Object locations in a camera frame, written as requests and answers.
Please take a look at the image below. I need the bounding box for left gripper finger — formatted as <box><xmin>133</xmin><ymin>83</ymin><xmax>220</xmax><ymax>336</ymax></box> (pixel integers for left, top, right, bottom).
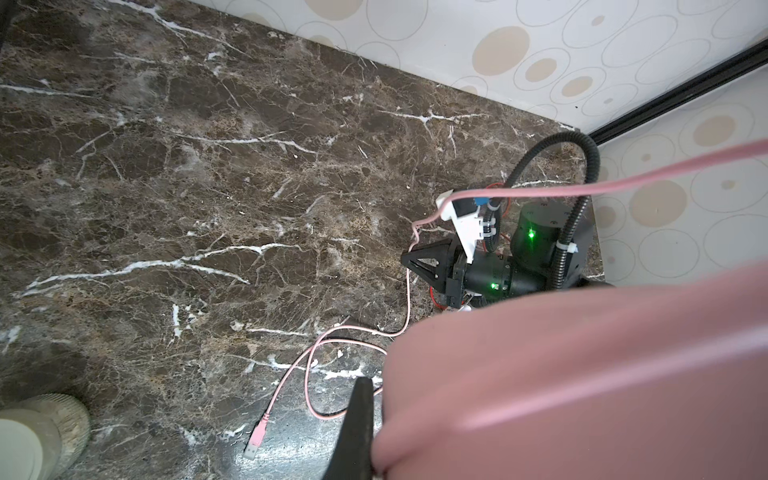
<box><xmin>322</xmin><ymin>377</ymin><xmax>374</xmax><ymax>480</ymax></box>

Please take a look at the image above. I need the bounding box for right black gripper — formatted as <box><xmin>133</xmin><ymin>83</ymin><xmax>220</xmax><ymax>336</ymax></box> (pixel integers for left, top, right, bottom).
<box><xmin>401</xmin><ymin>236</ymin><xmax>540</xmax><ymax>309</ymax></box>

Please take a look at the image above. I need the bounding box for pink headset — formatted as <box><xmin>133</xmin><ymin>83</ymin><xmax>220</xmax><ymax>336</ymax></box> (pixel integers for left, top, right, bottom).
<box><xmin>371</xmin><ymin>263</ymin><xmax>767</xmax><ymax>479</ymax></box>

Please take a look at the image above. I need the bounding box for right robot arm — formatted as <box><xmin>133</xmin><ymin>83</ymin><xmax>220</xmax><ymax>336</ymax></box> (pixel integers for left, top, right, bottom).
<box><xmin>401</xmin><ymin>191</ymin><xmax>594</xmax><ymax>309</ymax></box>

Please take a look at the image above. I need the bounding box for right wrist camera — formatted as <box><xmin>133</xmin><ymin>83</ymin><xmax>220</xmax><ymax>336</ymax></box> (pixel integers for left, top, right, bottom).
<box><xmin>440</xmin><ymin>197</ymin><xmax>501</xmax><ymax>264</ymax></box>

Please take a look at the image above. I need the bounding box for right black corner post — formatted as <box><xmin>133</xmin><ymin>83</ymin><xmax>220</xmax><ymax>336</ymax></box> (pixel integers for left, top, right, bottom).
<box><xmin>590</xmin><ymin>37</ymin><xmax>767</xmax><ymax>146</ymax></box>

